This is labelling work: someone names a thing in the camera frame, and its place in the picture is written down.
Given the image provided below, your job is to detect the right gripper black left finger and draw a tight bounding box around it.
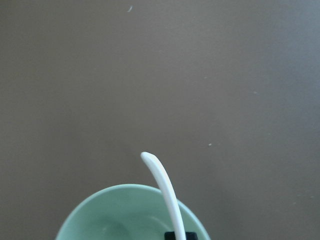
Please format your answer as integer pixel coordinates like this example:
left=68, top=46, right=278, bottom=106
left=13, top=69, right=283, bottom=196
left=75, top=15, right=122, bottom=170
left=164, top=231, right=176, bottom=240

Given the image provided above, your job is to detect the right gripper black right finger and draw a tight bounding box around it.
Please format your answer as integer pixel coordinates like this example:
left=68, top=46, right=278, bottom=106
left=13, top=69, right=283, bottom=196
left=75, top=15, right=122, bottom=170
left=185, top=231, right=198, bottom=240

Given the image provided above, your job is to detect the light green bowl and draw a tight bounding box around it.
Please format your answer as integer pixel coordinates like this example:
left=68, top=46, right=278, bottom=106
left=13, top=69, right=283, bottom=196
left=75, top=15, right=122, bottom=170
left=54, top=183, right=211, bottom=240

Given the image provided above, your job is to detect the white ceramic spoon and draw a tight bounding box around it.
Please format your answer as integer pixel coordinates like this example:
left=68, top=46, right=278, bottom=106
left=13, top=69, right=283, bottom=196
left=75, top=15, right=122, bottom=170
left=140, top=151, right=187, bottom=240

